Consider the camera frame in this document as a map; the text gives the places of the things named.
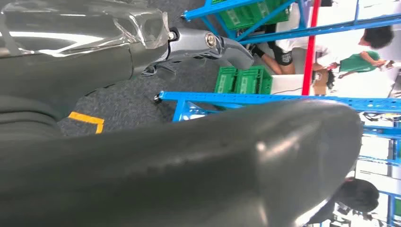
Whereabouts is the blue metal shelf rack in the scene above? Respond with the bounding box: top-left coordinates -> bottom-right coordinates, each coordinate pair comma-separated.
181,0 -> 401,45
153,91 -> 401,227

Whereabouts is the green plastic crate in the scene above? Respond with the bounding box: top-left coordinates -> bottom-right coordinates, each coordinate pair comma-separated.
214,66 -> 239,94
237,65 -> 273,95
218,5 -> 256,31
250,0 -> 290,26

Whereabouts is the person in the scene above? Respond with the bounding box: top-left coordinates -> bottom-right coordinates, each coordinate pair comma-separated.
250,25 -> 395,76
305,177 -> 380,226
338,50 -> 396,79

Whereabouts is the red barrier belt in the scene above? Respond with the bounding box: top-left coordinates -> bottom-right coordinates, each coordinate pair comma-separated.
301,0 -> 323,96

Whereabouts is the cardboard box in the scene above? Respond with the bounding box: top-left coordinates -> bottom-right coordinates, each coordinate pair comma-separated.
313,69 -> 330,95

